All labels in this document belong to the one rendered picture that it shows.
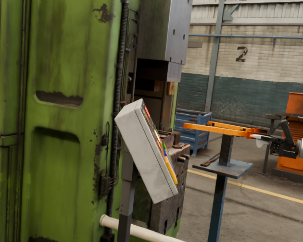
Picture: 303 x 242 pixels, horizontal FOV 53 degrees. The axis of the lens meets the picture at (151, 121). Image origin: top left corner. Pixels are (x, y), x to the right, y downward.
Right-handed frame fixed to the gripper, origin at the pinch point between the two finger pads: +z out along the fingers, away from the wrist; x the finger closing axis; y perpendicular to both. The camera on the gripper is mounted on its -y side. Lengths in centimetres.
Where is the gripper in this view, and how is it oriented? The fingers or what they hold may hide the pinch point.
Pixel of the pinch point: (253, 134)
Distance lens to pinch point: 152.4
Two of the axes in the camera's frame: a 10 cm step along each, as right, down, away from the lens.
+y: -1.3, 9.8, 1.4
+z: -9.0, -1.8, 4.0
